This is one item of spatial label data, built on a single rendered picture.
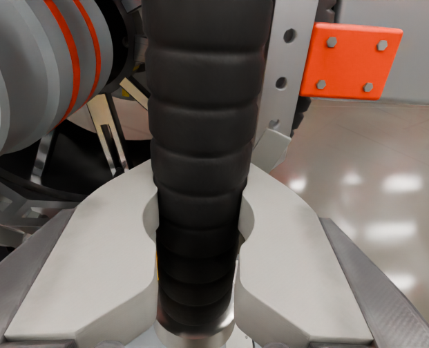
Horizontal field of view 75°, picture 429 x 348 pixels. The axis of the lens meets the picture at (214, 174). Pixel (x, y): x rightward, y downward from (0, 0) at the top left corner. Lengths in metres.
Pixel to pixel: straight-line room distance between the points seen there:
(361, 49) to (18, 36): 0.28
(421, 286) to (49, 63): 1.40
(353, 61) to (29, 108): 0.28
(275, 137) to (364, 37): 0.13
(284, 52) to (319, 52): 0.03
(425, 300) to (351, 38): 1.19
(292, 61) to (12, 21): 0.23
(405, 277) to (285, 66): 1.23
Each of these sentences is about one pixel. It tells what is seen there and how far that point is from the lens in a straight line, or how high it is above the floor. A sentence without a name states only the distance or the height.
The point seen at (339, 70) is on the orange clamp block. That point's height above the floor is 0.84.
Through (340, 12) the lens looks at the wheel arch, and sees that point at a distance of 0.61.
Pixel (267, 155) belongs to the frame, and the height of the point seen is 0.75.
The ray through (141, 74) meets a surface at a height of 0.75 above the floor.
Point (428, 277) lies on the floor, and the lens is 1.50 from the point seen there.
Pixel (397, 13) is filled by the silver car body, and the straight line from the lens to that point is 0.66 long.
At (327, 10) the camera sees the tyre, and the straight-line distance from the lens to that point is 0.41.
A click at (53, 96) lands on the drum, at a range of 0.23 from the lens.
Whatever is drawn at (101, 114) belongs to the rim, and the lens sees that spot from 0.45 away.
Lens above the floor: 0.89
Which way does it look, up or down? 30 degrees down
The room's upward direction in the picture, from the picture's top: 4 degrees clockwise
